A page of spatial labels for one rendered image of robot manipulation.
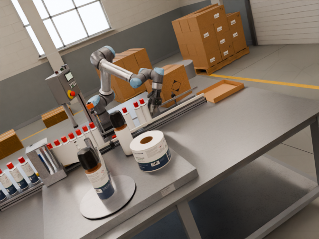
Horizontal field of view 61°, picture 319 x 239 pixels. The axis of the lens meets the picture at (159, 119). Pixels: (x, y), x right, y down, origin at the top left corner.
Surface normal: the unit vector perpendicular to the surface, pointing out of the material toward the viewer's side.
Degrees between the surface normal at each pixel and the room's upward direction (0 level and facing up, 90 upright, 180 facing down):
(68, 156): 90
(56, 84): 90
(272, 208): 0
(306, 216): 0
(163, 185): 0
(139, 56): 90
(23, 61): 90
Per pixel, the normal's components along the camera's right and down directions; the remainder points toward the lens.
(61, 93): -0.16, 0.46
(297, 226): -0.33, -0.86
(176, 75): 0.56, 0.16
